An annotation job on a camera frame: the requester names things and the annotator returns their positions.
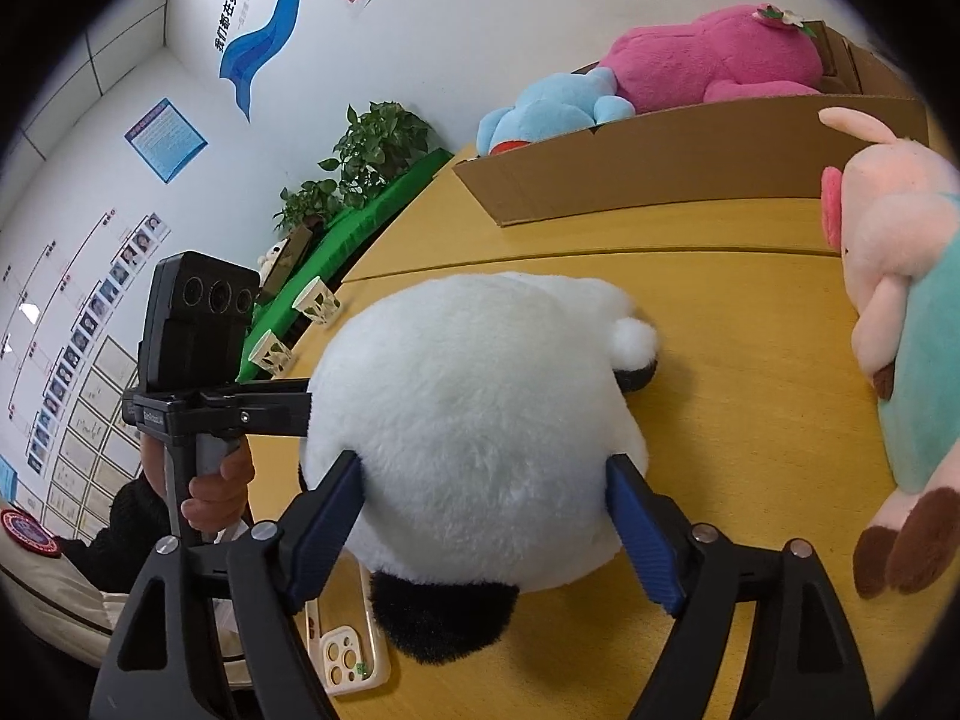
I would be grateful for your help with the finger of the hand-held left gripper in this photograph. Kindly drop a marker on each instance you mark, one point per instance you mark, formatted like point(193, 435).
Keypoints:
point(277, 412)

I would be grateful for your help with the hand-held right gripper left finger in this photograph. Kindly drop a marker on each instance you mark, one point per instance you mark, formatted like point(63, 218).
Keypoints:
point(330, 525)

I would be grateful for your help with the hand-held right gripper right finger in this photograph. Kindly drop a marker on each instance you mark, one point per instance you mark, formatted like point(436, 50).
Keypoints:
point(645, 540)

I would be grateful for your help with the clear phone case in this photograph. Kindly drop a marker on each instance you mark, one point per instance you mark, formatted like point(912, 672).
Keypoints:
point(352, 660)

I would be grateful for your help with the panda plush toy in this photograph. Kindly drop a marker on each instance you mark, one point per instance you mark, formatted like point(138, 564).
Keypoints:
point(465, 427)

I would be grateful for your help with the pig plush toy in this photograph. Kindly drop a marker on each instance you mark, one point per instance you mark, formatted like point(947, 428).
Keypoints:
point(922, 352)

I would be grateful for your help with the cardboard box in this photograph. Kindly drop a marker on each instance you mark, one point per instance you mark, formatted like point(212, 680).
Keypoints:
point(675, 165)

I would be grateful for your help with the person's left forearm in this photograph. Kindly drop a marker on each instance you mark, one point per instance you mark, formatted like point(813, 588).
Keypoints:
point(120, 540)

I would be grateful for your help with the wooden desktop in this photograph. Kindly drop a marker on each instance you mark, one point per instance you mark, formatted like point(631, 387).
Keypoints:
point(712, 300)

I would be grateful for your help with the person's left hand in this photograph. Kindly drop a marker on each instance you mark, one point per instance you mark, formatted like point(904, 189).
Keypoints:
point(217, 491)

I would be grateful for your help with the patterned paper cup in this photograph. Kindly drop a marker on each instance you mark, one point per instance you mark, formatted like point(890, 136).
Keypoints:
point(271, 355)
point(319, 301)

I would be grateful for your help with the small white plush toy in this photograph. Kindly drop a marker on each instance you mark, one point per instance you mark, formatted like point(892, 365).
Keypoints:
point(268, 259)

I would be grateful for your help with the row of framed certificates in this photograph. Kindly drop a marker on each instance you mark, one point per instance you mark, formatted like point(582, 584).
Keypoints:
point(82, 450)

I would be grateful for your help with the small green potted plant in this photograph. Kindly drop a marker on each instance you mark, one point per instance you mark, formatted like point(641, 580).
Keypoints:
point(307, 202)

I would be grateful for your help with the green cloth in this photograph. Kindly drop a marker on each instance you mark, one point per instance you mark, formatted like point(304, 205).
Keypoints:
point(375, 217)

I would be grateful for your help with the round red badge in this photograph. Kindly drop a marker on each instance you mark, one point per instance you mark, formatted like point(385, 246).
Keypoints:
point(30, 534)

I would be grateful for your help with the large green potted plant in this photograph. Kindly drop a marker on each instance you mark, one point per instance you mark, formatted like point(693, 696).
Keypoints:
point(379, 150)

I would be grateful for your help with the person's beige clothing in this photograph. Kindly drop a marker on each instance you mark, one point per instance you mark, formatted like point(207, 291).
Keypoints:
point(60, 615)

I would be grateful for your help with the blue plush toy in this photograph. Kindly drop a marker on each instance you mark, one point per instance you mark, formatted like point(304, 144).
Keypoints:
point(547, 105)

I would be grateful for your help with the pink plush toy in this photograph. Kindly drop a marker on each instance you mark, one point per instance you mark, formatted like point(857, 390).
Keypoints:
point(697, 60)

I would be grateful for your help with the photo wall chart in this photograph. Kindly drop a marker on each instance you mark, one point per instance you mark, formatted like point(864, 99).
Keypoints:
point(90, 300)

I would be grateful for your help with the blue framed wall notice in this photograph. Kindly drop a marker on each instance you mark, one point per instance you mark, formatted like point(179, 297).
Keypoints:
point(165, 139)

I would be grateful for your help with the blue wave wall decal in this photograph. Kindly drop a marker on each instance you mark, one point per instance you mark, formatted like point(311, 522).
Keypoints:
point(255, 52)

